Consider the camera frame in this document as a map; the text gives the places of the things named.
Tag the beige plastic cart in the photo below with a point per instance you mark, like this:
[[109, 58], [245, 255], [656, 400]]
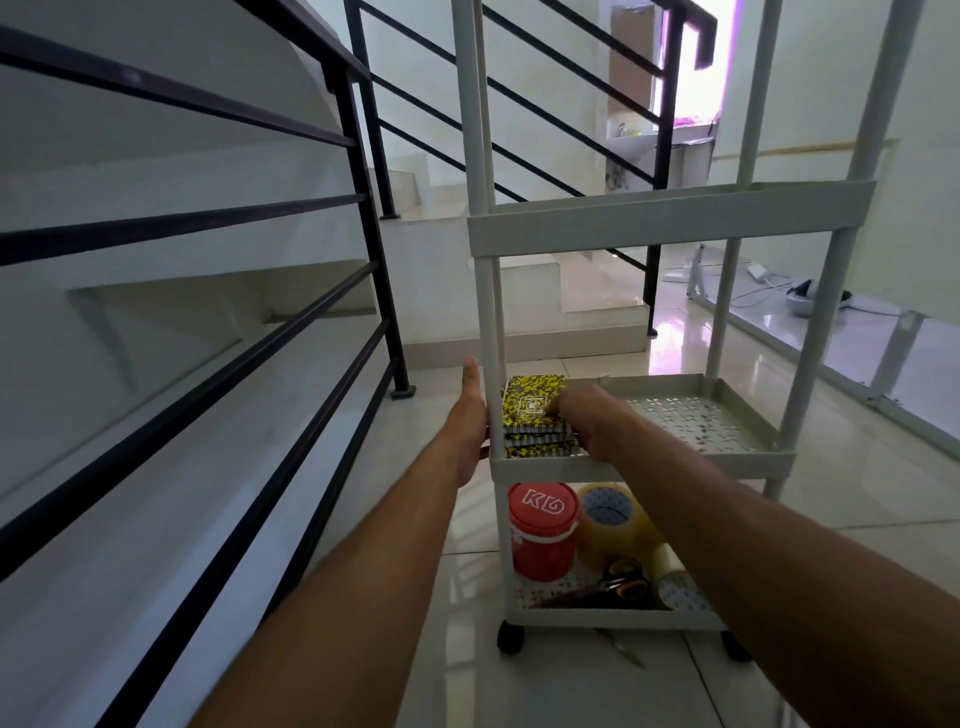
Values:
[[660, 217]]

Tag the person's right forearm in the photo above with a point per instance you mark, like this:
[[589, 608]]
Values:
[[787, 600]]

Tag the white power adapter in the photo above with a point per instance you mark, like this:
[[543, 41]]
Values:
[[759, 271]]

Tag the person's left hand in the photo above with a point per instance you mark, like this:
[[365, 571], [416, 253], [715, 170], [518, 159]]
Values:
[[469, 435]]

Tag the red plastic bucket with lid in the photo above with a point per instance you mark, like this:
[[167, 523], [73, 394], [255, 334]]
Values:
[[544, 547]]

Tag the yellow black patterned packets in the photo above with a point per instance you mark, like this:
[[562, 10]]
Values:
[[529, 405]]

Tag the person's right hand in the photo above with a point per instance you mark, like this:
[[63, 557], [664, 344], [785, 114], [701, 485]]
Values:
[[600, 420]]

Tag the black metal stair railing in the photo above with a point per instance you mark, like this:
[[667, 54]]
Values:
[[367, 225], [667, 112]]

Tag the person's left forearm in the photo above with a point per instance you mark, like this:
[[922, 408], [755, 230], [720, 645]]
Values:
[[337, 615]]

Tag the white partition board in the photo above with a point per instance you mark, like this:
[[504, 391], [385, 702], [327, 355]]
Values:
[[922, 225]]

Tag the white washbasin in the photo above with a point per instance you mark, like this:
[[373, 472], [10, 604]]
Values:
[[630, 150]]

